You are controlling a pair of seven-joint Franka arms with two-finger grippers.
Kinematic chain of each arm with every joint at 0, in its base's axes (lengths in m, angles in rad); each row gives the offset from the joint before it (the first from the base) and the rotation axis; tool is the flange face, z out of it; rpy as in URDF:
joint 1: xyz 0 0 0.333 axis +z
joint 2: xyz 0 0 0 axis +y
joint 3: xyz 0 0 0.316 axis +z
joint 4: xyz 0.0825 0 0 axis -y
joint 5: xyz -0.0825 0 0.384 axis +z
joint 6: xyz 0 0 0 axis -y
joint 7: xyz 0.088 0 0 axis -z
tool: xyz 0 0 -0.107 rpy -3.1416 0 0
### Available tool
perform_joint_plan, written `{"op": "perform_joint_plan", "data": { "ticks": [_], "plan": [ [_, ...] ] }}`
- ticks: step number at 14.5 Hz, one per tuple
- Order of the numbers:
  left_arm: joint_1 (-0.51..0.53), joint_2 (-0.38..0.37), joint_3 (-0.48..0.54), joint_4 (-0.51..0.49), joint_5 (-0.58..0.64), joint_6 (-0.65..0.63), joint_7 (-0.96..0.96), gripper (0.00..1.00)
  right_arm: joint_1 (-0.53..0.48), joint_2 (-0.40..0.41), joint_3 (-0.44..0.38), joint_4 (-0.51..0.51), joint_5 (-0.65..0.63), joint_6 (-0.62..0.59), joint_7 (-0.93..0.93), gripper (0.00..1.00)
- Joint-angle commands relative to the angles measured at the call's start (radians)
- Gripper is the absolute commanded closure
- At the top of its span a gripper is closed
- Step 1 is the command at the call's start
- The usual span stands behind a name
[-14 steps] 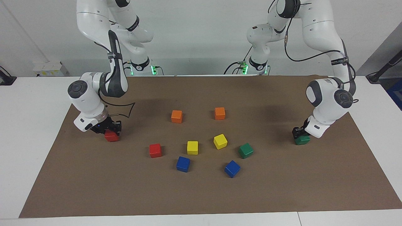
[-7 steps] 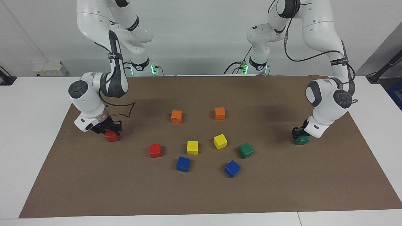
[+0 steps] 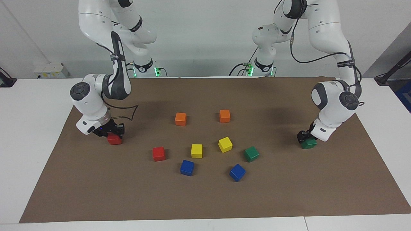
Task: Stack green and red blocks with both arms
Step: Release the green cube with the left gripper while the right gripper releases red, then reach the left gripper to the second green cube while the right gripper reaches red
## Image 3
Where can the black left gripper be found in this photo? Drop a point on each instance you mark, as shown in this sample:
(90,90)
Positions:
(306,132)

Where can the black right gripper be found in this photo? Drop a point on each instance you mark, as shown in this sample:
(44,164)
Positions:
(112,128)

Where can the red wooden block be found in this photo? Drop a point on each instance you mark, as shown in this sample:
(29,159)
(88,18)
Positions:
(158,153)
(114,140)

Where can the green wooden block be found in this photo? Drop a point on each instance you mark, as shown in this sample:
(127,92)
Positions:
(251,153)
(309,144)

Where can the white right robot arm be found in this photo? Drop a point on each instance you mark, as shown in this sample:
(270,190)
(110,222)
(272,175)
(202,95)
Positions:
(93,102)

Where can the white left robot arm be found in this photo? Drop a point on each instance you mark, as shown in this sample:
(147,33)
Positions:
(334,106)

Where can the brown table mat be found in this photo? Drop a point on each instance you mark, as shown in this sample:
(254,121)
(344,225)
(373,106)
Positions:
(96,192)

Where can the orange wooden block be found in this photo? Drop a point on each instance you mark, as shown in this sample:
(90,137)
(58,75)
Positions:
(180,119)
(224,115)

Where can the blue wooden block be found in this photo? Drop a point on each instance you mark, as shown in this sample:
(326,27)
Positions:
(187,167)
(237,172)

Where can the yellow wooden block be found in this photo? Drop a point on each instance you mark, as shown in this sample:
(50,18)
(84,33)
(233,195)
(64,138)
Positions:
(196,150)
(225,144)

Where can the white power strip box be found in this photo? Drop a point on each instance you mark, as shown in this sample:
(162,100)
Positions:
(51,70)

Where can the black stand pole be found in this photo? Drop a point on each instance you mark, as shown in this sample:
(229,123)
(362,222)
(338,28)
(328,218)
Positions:
(382,78)

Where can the blue box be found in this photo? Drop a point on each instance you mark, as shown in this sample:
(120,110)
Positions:
(405,93)

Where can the black clamp mount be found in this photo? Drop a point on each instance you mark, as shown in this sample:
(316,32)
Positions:
(6,81)

